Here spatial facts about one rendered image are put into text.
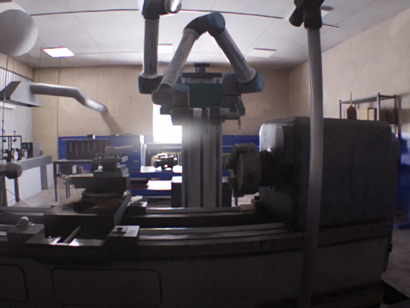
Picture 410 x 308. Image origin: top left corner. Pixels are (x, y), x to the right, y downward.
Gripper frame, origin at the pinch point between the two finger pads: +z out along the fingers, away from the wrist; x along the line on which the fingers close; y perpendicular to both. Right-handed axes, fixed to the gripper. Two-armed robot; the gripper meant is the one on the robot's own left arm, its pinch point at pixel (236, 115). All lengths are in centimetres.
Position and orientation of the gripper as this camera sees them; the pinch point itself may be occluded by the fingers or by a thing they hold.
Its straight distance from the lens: 145.6
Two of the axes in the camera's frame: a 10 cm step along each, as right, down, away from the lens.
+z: 10.0, -0.2, -0.9
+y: 0.1, -9.7, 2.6
